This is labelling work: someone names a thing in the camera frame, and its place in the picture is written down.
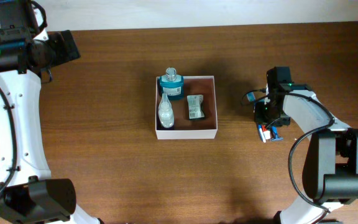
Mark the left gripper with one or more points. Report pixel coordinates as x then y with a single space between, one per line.
63 55

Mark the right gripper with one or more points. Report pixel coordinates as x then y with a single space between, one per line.
259 117

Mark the blue white toothbrush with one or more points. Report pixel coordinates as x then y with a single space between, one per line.
257 113

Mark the red green toothpaste tube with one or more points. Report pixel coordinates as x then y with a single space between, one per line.
266 133

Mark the teal mouthwash bottle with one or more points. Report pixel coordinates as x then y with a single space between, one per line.
172 84

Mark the clear soap pump bottle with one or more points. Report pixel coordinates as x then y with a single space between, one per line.
165 112

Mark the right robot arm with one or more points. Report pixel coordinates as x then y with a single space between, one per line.
323 161

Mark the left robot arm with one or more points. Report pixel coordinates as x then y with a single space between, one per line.
28 193

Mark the blue disposable razor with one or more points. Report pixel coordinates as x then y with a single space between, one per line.
276 136

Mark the white cardboard box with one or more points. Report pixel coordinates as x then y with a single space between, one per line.
184 127

